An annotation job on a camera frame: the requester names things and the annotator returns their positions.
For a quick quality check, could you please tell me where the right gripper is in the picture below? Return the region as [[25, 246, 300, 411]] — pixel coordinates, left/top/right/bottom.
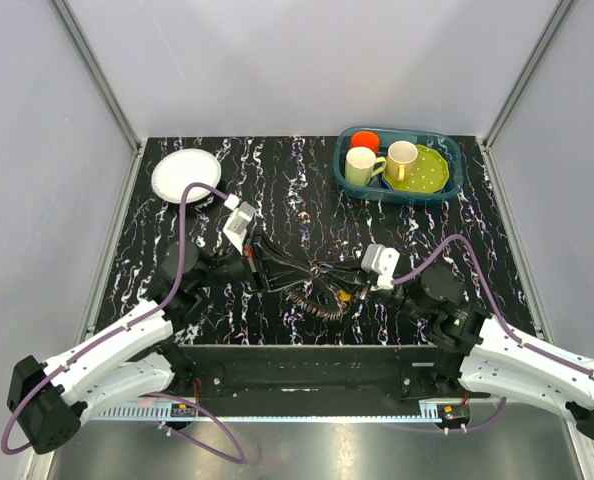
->
[[316, 254, 432, 321]]

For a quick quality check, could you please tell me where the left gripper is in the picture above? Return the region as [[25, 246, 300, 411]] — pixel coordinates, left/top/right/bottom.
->
[[193, 229, 315, 298]]

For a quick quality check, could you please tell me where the yellow key tag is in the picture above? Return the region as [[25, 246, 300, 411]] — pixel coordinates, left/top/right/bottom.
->
[[339, 290, 352, 302]]

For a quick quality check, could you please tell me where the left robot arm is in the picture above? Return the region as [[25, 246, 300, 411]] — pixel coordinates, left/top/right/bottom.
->
[[0, 232, 317, 455]]

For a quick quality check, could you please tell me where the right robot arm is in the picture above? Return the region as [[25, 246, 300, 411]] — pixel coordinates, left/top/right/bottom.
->
[[318, 263, 594, 440]]

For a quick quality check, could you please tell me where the pale green mug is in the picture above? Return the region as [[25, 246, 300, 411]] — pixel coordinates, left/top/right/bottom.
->
[[345, 147, 387, 187]]

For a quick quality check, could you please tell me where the green dotted plate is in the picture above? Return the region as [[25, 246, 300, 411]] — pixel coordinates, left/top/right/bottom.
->
[[381, 144, 450, 194]]

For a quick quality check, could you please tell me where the yellow mug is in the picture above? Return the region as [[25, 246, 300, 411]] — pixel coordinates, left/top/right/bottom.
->
[[385, 141, 418, 182]]

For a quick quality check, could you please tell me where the orange cup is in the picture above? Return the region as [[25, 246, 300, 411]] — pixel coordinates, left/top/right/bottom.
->
[[350, 130, 381, 153]]

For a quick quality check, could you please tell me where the white paper plate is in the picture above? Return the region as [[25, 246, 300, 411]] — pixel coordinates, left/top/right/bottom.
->
[[151, 149, 221, 204]]

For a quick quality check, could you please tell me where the teal plastic bin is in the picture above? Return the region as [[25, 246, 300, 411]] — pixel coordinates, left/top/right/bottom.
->
[[332, 125, 462, 205]]

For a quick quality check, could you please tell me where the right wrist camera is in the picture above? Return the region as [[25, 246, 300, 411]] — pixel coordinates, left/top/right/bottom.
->
[[360, 244, 400, 290]]

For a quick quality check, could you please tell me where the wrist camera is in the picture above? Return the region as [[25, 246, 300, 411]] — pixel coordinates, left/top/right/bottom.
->
[[360, 244, 400, 290], [222, 195, 256, 254]]

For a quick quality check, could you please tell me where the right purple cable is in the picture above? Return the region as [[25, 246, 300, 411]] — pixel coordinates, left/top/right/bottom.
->
[[391, 234, 594, 386]]

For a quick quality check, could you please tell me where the purple cable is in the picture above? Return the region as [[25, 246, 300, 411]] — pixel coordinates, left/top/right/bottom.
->
[[0, 182, 231, 456], [391, 234, 594, 386]]

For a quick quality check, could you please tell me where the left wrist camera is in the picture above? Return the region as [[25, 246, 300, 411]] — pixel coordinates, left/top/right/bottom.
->
[[222, 195, 256, 254]]

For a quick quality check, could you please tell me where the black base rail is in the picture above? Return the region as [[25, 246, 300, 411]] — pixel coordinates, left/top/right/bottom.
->
[[167, 345, 465, 420]]

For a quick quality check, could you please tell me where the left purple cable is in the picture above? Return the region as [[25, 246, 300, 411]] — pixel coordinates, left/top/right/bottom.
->
[[0, 182, 231, 456]]

